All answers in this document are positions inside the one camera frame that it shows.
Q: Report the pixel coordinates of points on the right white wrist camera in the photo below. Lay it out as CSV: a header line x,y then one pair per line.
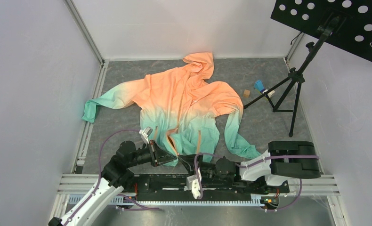
x,y
193,184

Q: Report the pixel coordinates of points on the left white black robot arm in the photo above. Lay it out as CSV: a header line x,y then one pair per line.
x,y
115,177

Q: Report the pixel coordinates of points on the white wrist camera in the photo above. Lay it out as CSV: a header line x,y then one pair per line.
x,y
193,184
145,133

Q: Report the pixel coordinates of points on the small white block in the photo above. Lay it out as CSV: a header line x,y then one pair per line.
x,y
269,93

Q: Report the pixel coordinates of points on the orange and mint hooded jacket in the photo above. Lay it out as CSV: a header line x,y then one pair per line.
x,y
181,107

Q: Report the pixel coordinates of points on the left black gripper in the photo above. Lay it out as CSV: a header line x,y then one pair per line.
x,y
158,156

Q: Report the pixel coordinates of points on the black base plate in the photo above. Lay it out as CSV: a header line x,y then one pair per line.
x,y
172,187

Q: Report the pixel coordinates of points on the aluminium frame rail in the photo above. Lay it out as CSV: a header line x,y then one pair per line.
x,y
323,186

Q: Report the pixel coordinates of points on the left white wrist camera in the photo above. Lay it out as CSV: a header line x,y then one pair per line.
x,y
145,133

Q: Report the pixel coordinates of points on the small wooden cube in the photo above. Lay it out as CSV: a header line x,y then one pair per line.
x,y
246,93

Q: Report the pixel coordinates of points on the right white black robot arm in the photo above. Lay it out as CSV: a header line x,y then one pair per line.
x,y
281,161

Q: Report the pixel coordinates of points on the white slotted cable duct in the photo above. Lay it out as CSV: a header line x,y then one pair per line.
x,y
121,201

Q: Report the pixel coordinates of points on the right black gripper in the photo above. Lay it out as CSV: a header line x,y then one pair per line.
x,y
189,160

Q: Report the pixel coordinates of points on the blue block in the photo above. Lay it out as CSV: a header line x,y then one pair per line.
x,y
259,86

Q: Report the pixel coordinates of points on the black tripod stand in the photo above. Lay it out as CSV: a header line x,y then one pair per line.
x,y
295,76

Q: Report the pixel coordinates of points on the black perforated tray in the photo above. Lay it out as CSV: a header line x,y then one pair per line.
x,y
349,22

